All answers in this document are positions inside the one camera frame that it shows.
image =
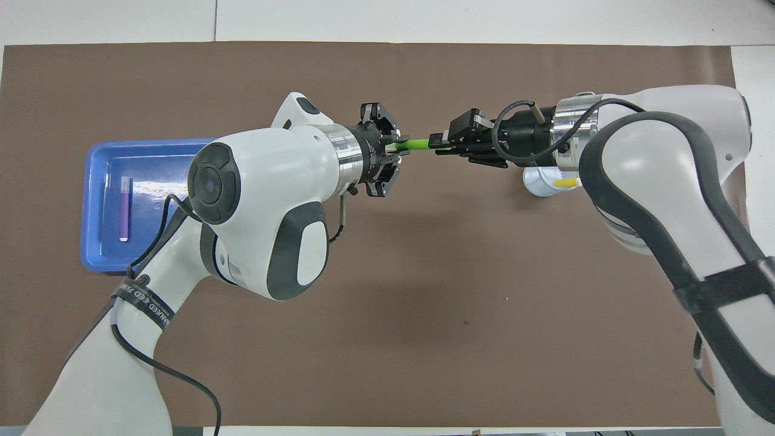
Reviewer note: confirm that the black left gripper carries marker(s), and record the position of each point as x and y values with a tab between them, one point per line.
368	151

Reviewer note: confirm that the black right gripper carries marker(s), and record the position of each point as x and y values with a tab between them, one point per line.
527	139

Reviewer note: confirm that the green pen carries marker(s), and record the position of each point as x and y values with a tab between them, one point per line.
418	145

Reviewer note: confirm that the yellow pen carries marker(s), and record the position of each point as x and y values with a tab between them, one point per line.
568	181

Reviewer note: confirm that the purple pen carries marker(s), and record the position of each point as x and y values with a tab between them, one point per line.
125	212

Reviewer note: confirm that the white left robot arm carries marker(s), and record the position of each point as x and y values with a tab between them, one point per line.
266	181

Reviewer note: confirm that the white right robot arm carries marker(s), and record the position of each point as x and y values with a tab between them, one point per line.
666	133

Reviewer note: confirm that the clear plastic cup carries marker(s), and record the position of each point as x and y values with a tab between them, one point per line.
542	184

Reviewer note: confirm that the brown table mat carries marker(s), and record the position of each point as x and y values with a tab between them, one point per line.
424	303

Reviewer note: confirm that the blue plastic tray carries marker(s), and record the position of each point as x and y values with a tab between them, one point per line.
151	163

